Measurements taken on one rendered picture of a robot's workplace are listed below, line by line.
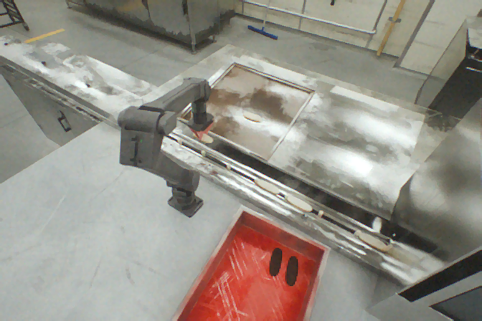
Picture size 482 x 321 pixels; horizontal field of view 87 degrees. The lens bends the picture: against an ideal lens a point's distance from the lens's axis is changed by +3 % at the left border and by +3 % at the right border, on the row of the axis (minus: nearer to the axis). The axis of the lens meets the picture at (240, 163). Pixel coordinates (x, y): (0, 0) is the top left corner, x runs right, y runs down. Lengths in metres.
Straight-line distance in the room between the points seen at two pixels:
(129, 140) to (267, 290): 0.62
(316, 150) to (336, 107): 0.29
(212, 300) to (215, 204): 0.34
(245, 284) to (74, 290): 0.53
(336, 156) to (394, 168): 0.23
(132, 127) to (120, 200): 0.56
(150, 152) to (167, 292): 0.49
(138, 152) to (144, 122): 0.07
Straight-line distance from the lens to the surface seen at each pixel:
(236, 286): 0.89
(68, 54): 2.26
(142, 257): 0.97
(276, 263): 0.92
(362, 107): 1.39
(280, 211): 0.98
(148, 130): 0.58
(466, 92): 2.51
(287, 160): 1.10
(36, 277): 1.09
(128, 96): 1.46
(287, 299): 0.90
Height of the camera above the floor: 1.69
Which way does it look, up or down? 49 degrees down
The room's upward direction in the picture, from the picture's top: 4 degrees clockwise
